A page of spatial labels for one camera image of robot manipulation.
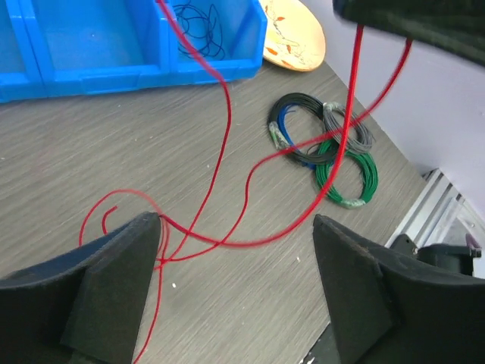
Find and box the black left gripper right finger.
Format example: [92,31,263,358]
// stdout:
[313,215,484,363]

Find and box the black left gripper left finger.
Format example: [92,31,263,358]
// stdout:
[1,212,161,363]

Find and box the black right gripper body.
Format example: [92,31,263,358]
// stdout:
[332,0,484,66]

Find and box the red thin wire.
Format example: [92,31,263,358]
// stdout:
[78,0,414,364]

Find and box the dark blue thin wire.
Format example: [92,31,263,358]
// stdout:
[173,2,227,61]

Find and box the beige decorated ceramic plate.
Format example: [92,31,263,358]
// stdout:
[260,0,326,72]

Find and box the blue three-compartment plastic bin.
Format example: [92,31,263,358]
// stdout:
[1,1,267,102]

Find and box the grey wire coil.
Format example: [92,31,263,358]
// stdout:
[321,101,375,155]

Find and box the black wire coil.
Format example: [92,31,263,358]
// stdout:
[268,93,344,166]

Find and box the blue wire coil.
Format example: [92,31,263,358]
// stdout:
[277,107,318,170]

